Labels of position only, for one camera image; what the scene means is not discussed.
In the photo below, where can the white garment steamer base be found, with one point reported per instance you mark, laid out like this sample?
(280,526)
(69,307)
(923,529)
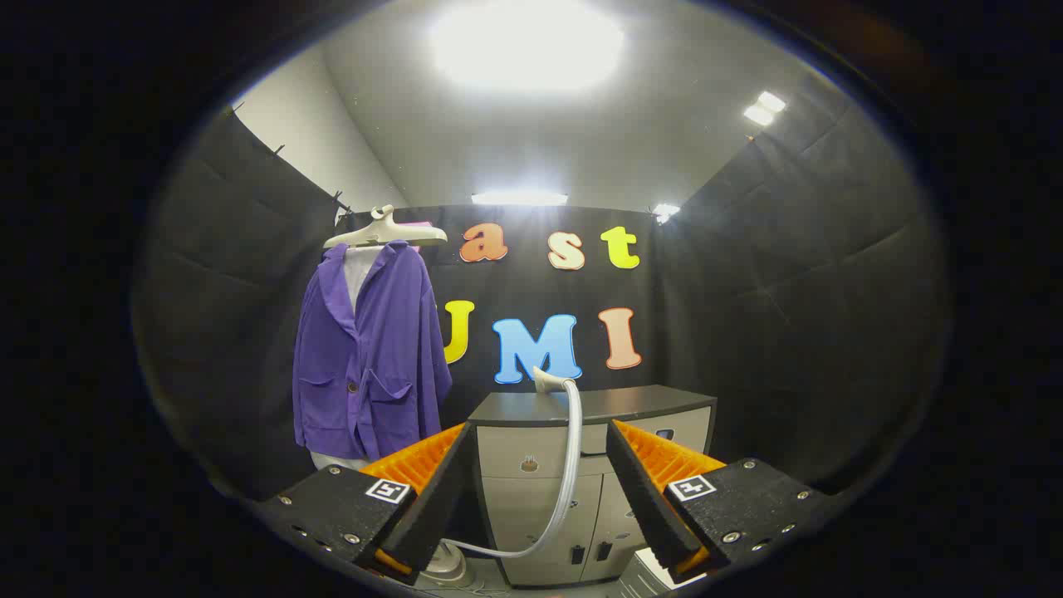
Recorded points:
(448,569)

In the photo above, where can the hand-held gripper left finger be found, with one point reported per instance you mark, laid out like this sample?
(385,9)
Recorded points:
(432,498)

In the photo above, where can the large ceiling light panel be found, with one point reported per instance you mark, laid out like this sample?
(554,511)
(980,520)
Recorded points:
(527,41)

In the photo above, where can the white shirt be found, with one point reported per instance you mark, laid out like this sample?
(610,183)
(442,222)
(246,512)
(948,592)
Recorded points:
(359,274)

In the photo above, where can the twin ceiling light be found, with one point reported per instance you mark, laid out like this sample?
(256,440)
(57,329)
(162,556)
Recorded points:
(764,108)

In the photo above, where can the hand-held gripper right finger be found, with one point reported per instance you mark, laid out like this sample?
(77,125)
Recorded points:
(648,498)

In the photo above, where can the grey cabinet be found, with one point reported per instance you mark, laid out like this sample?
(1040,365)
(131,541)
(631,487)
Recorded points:
(531,490)

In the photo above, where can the long ceiling strip light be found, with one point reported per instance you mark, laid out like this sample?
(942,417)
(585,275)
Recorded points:
(519,198)

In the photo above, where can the small ceiling light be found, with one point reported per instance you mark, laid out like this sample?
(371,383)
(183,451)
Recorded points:
(664,212)

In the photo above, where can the purple jacket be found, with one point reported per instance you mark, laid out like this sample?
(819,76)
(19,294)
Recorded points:
(390,349)

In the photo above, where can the white clothes hanger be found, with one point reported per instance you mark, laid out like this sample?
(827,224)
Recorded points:
(390,232)

